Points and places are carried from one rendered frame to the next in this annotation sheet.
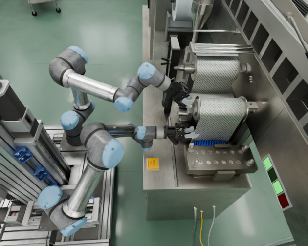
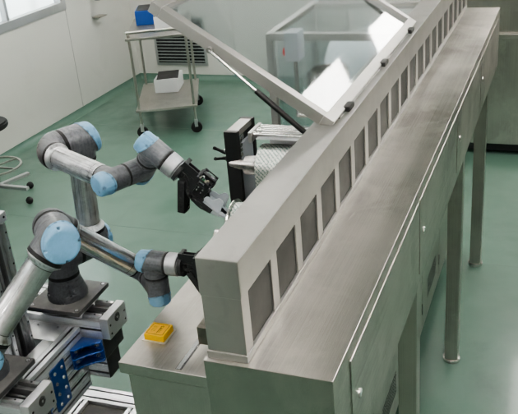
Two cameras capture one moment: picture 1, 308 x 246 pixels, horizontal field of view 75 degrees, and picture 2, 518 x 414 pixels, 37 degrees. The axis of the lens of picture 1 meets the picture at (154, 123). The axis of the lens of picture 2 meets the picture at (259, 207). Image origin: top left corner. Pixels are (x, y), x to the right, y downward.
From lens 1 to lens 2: 174 cm
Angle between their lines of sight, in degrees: 35
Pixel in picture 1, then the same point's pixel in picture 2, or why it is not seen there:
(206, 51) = (271, 132)
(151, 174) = (147, 347)
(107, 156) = (47, 235)
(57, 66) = (48, 138)
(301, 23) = (228, 57)
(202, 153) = not seen: hidden behind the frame
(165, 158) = (188, 331)
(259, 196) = not seen: outside the picture
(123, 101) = (99, 176)
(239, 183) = not seen: hidden behind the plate
